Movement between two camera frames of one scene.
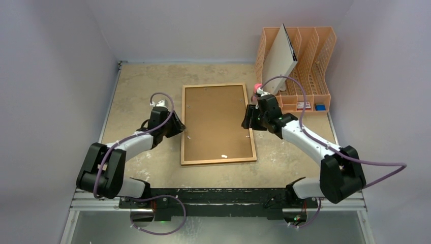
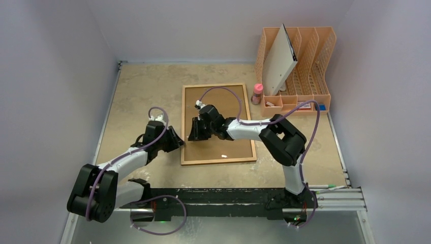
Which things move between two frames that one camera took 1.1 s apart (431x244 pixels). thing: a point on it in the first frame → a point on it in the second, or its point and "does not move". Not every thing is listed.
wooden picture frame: [212, 161] does not move
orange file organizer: [312, 47] does not move
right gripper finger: [250, 120] → [196, 132]
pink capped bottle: [254, 99] does not move
